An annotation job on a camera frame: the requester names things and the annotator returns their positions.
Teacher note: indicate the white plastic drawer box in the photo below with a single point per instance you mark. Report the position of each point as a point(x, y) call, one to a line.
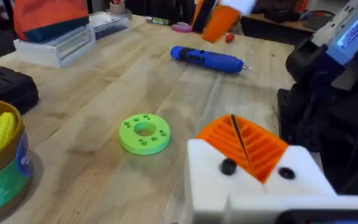
point(54, 49)

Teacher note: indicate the small green and white tool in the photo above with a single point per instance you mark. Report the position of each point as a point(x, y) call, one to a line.
point(158, 20)

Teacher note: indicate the black hard case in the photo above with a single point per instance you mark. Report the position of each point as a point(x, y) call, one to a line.
point(5, 85)

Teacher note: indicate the green disc with holes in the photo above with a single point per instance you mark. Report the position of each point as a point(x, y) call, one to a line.
point(129, 140)

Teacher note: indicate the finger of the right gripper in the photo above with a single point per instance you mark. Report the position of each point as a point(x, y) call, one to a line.
point(197, 7)
point(221, 23)

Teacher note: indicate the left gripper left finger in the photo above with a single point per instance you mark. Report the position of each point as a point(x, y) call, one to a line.
point(204, 174)

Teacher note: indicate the dark side table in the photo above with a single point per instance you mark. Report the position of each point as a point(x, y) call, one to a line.
point(275, 28)

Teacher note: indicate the black bag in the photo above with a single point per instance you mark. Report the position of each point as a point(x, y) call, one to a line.
point(278, 11)

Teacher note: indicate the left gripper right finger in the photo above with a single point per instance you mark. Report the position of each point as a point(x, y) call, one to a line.
point(303, 174)

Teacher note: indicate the orange and navy bag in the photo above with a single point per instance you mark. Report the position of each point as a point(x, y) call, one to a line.
point(48, 15)

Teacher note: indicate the brown tub with toys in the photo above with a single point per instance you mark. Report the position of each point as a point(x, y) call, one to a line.
point(5, 174)

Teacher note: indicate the small red toy vegetable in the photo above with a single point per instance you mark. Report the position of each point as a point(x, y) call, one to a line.
point(229, 38)

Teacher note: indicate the blue electric screwdriver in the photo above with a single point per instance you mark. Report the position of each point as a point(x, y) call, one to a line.
point(207, 59)

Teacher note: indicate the pink tape roll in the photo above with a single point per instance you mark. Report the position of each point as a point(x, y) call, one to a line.
point(181, 28)

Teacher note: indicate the clear plastic box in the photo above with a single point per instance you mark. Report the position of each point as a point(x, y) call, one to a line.
point(107, 23)

